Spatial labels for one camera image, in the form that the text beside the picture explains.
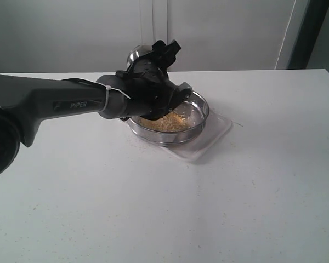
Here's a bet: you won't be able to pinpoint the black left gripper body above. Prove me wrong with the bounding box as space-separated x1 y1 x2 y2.
116 58 178 120

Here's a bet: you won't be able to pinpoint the stainless steel cup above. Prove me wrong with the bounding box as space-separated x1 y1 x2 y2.
127 44 152 68

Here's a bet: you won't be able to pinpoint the yellow grain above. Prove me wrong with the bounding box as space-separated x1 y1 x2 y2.
139 111 190 132

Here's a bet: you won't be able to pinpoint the round stainless steel sieve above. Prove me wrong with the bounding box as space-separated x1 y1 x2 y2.
127 92 209 146

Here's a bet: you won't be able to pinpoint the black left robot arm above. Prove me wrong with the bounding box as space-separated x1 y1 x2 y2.
0 41 186 173

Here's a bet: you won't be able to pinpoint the white plastic tray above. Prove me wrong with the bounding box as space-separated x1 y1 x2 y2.
120 107 232 162

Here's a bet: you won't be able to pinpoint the white cabinet doors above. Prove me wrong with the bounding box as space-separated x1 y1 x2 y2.
0 1 308 73

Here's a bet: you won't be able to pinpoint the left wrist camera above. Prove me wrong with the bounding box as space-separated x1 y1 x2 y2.
169 82 192 110

